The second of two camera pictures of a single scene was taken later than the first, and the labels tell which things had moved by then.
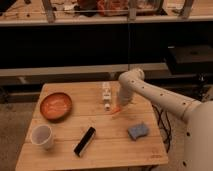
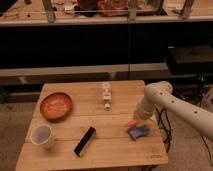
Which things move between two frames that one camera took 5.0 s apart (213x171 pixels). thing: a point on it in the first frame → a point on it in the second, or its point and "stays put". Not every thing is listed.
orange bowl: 55,106 stays put
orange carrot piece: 116,109 → 132,124
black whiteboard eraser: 80,147 stays put
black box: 190,59 stays put
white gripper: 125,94 → 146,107
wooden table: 70,127 stays put
